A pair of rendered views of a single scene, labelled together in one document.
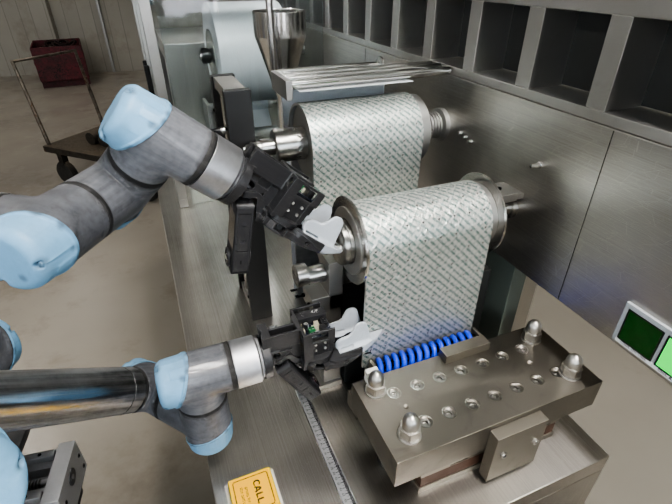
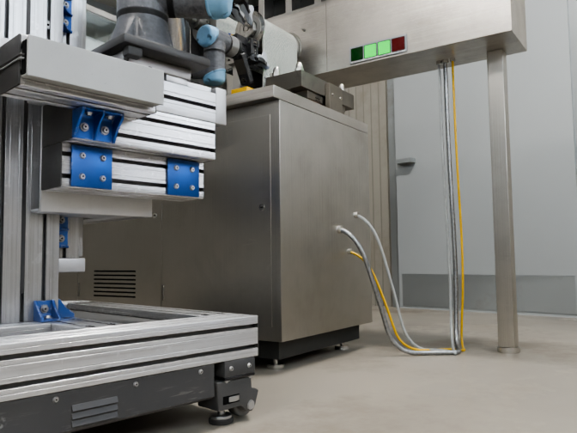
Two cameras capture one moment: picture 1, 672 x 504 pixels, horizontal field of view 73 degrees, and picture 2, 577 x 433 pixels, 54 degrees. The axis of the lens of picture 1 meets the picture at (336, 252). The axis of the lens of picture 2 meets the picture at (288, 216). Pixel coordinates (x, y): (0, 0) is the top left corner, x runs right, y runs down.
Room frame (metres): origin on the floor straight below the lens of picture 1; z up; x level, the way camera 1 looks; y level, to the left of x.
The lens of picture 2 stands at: (-1.23, 1.04, 0.35)
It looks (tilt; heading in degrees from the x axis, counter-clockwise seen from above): 4 degrees up; 327
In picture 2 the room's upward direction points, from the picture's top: 1 degrees counter-clockwise
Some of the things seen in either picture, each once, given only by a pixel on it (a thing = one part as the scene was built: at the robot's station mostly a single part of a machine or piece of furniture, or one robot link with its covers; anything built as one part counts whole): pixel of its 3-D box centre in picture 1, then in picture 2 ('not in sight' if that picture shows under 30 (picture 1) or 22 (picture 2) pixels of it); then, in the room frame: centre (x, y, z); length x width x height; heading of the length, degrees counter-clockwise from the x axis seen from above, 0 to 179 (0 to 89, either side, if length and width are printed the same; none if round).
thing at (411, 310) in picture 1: (423, 311); (280, 70); (0.63, -0.16, 1.11); 0.23 x 0.01 x 0.18; 112
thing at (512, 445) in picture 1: (513, 447); (334, 100); (0.46, -0.29, 0.97); 0.10 x 0.03 x 0.11; 112
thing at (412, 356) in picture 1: (426, 352); not in sight; (0.61, -0.17, 1.03); 0.21 x 0.04 x 0.03; 112
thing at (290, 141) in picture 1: (288, 144); (198, 22); (0.86, 0.09, 1.34); 0.06 x 0.06 x 0.06; 22
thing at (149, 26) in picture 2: not in sight; (142, 38); (0.01, 0.62, 0.87); 0.15 x 0.15 x 0.10
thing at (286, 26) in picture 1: (279, 23); not in sight; (1.35, 0.15, 1.50); 0.14 x 0.14 x 0.06
